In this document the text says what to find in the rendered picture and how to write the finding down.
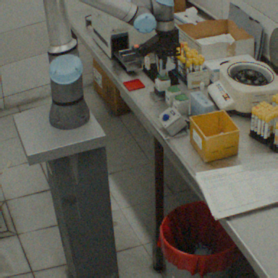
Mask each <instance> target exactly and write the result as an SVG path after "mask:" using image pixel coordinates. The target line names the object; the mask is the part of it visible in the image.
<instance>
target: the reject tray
mask: <svg viewBox="0 0 278 278"><path fill-rule="evenodd" d="M122 84H123V85H124V86H125V87H126V88H127V89H128V90H129V91H132V90H137V89H140V88H144V87H145V86H144V84H142V82H141V81H140V79H139V78H138V79H134V80H128V81H125V82H122Z"/></svg>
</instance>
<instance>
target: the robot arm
mask: <svg viewBox="0 0 278 278"><path fill-rule="evenodd" d="M78 1H81V2H82V3H85V4H87V5H89V6H91V7H94V8H95V9H98V10H99V11H102V12H105V13H107V14H109V15H111V16H113V17H115V18H118V20H121V21H123V22H125V23H128V24H129V25H132V26H133V27H134V28H135V29H136V30H137V31H138V32H140V33H144V34H146V33H151V32H152V31H153V30H155V32H156V33H157V34H155V36H153V37H151V38H150V40H147V41H146V42H145V43H143V44H142V45H141V46H140V47H139V48H137V49H136V50H137V52H138V53H139V54H140V56H141V57H146V56H147V55H148V54H149V53H151V52H152V51H153V50H154V58H155V62H156V67H157V70H158V72H159V74H160V75H161V77H164V76H165V72H168V71H170V70H172V69H174V68H175V64H173V63H172V61H171V60H170V59H169V58H168V57H167V56H182V49H181V44H180V43H179V29H178V28H176V26H174V0H130V1H126V0H78ZM43 6H44V11H45V12H44V13H45V16H46V24H47V29H48V34H49V40H50V42H49V43H50V44H49V45H48V47H47V52H48V57H49V64H50V67H49V75H50V82H51V96H52V99H51V100H52V103H51V108H50V112H49V121H50V124H51V126H52V127H54V128H57V129H61V130H72V129H76V128H78V127H81V126H83V125H85V124H86V123H87V122H88V120H89V118H90V109H89V108H88V105H87V103H86V101H85V99H84V93H83V73H82V71H83V68H82V63H81V61H80V53H79V51H78V47H77V40H75V39H74V38H73V37H72V35H71V29H70V21H69V16H68V11H67V3H66V0H43ZM177 48H180V53H178V52H179V50H177Z"/></svg>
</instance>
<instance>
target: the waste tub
mask: <svg viewBox="0 0 278 278"><path fill-rule="evenodd" d="M240 131H241V130H240V129H239V128H238V126H237V125H236V124H235V123H234V122H233V120H232V118H230V117H229V116H228V115H227V113H226V111H225V110H221V111H213V112H209V113H207V114H201V115H198V116H194V117H192V116H191V117H190V142H191V144H192V145H193V147H194V149H195V150H196V152H197V153H198V155H199V156H200V157H201V158H202V160H203V162H204V163H208V162H211V161H216V160H218V159H223V158H226V157H229V156H234V155H236V154H238V148H239V137H240ZM221 132H223V134H220V133H221Z"/></svg>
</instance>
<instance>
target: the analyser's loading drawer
mask: <svg viewBox="0 0 278 278"><path fill-rule="evenodd" d="M112 52H113V53H114V54H115V56H116V57H117V58H118V59H119V60H120V61H121V63H123V64H124V66H125V67H126V68H127V71H130V70H139V69H142V60H141V59H140V60H138V59H137V58H136V53H132V49H127V48H126V47H125V46H121V47H117V48H114V49H112Z"/></svg>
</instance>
